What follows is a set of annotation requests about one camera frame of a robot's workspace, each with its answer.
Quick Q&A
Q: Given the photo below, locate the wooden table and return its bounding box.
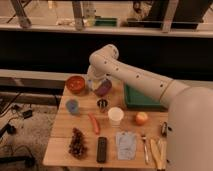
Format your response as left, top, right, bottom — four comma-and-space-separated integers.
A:
43, 81, 168, 169

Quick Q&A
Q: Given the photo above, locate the metal fork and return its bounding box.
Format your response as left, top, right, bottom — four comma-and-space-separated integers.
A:
141, 134, 149, 165

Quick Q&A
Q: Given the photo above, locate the small black clip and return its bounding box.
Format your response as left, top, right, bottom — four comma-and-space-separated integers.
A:
161, 122, 167, 137

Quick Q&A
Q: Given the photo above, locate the red bowl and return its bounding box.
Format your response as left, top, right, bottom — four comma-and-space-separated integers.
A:
65, 75, 85, 94

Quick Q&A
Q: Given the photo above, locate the apple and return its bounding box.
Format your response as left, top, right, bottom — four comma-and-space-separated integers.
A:
135, 112, 148, 126

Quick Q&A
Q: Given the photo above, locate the black remote control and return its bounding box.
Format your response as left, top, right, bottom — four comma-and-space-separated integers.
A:
96, 137, 107, 163

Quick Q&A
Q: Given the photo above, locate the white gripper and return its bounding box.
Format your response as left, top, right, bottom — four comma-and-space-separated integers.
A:
87, 66, 109, 91

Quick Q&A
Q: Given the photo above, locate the red chili pepper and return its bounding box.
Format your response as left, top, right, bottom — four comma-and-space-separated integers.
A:
88, 114, 100, 135

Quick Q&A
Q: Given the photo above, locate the light blue cloth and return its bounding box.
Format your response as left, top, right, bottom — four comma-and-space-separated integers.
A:
115, 132, 137, 160

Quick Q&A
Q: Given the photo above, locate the white paper cup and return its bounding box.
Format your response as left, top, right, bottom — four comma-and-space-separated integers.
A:
108, 107, 124, 127

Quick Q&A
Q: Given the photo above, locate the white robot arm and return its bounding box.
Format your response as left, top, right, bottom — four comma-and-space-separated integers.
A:
88, 44, 213, 171

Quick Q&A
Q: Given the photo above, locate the bunch of dark grapes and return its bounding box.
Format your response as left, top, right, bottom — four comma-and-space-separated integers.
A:
69, 128, 87, 159

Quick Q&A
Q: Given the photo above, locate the blue plastic cup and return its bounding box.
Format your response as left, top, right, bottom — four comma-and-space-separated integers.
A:
66, 99, 79, 115

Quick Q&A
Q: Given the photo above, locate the green plastic tray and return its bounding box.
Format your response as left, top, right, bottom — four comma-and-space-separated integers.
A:
124, 85, 164, 110

